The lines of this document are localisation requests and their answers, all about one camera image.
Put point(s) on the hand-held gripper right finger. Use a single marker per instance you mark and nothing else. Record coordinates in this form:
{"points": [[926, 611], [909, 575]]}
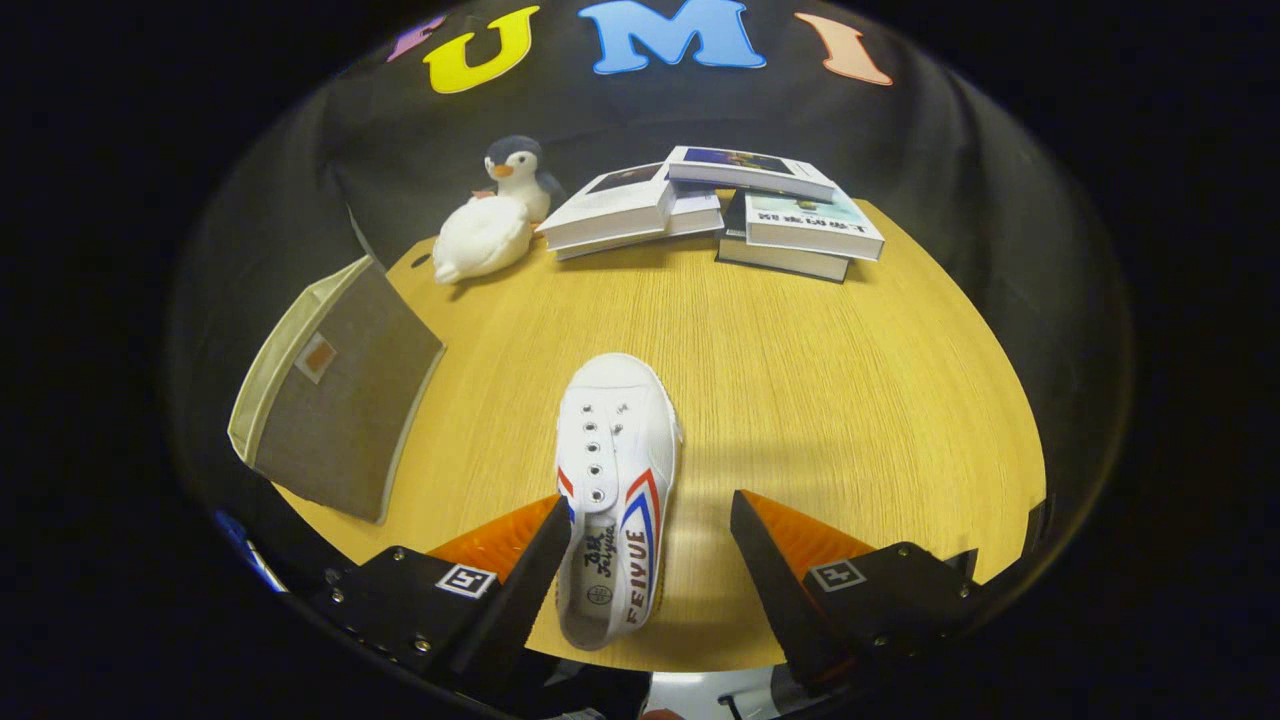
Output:
{"points": [[790, 610]]}

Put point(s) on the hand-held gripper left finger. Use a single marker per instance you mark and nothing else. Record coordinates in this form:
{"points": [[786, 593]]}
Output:
{"points": [[510, 610]]}

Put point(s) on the white striped canvas shoe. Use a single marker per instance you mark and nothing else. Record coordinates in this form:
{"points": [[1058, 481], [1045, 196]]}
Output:
{"points": [[620, 440]]}

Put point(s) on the grey fabric storage box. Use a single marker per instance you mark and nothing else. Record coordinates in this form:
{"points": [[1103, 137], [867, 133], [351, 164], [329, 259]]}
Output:
{"points": [[345, 410]]}

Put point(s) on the blue and white object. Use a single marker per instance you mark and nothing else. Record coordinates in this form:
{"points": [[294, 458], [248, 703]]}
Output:
{"points": [[250, 555]]}

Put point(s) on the grey cover book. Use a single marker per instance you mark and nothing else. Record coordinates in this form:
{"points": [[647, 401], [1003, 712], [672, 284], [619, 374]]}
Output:
{"points": [[780, 262]]}

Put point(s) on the white penguin plush toy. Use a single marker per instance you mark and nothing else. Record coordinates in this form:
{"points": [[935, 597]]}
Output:
{"points": [[485, 235]]}

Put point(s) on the pale green cover book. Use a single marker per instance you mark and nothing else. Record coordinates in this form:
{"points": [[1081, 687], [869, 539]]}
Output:
{"points": [[815, 225]]}

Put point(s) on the plain white book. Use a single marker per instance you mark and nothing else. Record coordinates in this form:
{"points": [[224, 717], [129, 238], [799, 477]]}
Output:
{"points": [[695, 215]]}

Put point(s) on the blue cover book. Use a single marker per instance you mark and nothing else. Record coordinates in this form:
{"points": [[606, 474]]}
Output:
{"points": [[750, 172]]}

